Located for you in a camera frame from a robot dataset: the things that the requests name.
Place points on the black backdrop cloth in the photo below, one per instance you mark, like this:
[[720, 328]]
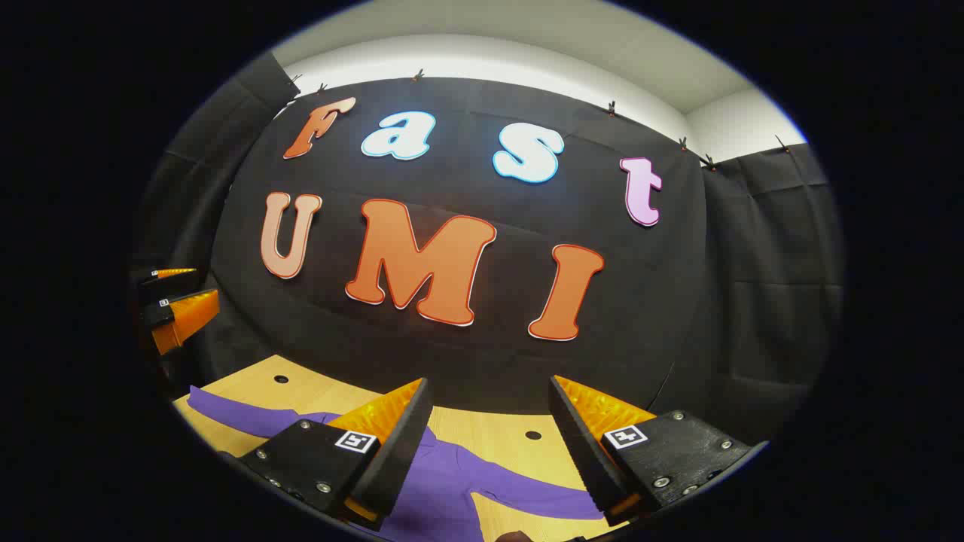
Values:
[[489, 361]]

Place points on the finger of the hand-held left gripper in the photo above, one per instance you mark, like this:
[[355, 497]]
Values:
[[184, 316], [169, 284]]

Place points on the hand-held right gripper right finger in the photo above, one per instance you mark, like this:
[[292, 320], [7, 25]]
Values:
[[584, 444]]

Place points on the purple ribbed shirt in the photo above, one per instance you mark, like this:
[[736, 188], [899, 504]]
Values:
[[444, 482]]

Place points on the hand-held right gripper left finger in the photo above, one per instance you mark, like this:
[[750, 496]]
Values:
[[392, 459]]

